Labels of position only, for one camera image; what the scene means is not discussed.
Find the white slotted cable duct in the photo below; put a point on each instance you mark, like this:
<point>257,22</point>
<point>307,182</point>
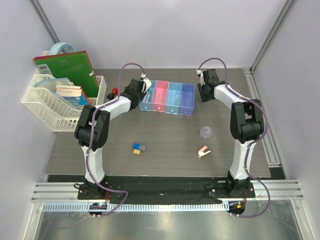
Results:
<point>95,207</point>

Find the stack of notebooks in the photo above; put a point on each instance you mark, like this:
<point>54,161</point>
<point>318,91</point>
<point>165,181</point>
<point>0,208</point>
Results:
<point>68,90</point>

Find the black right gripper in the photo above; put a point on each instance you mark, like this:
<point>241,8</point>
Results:
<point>203,97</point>

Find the blue grey pencil sharpener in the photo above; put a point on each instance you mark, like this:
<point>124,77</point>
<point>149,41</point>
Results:
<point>141,147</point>

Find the green folder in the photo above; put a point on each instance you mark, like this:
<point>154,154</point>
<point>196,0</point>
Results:
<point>74,66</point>

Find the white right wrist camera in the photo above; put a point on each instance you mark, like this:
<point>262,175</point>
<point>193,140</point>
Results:
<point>201,76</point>

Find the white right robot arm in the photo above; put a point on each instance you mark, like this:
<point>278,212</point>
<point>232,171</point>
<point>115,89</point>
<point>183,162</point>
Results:
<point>246,127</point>

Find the pink drawer box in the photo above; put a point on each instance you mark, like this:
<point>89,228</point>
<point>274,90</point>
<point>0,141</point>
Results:
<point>160,96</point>

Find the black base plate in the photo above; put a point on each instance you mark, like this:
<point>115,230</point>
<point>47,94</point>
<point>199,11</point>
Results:
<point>156,190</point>

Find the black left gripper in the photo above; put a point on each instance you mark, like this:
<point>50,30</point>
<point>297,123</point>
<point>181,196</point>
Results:
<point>141,95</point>

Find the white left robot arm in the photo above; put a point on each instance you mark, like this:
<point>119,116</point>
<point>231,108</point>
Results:
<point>92,133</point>

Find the green white marker pen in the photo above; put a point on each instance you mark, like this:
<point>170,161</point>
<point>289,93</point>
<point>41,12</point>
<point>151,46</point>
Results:
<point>149,95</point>

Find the light blue drawer box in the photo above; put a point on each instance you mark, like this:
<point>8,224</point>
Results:
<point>146,103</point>

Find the clear blue plastic pouch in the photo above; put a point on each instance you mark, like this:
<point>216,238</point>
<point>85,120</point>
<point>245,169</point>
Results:
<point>51,83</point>

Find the light blue tape roll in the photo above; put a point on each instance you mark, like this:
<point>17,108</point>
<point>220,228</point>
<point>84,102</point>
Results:
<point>59,46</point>

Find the clear paperclip jar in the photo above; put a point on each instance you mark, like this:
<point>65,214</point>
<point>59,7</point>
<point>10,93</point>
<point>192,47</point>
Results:
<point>205,133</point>

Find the red black stamp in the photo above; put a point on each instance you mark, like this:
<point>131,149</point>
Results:
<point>113,94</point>

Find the purple drawer box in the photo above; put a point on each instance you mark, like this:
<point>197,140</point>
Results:
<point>187,99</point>

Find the pink staple remover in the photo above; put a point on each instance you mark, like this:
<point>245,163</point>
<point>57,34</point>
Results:
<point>203,152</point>

